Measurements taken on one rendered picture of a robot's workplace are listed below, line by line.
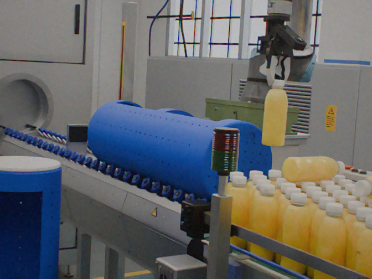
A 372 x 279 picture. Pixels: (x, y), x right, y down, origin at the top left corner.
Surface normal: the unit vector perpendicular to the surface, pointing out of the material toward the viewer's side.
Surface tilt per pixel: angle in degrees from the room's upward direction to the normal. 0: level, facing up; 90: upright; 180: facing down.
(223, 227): 90
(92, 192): 70
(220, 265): 90
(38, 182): 90
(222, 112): 90
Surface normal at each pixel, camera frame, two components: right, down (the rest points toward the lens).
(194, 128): -0.51, -0.74
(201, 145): -0.72, -0.44
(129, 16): 0.54, 0.13
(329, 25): -0.81, 0.02
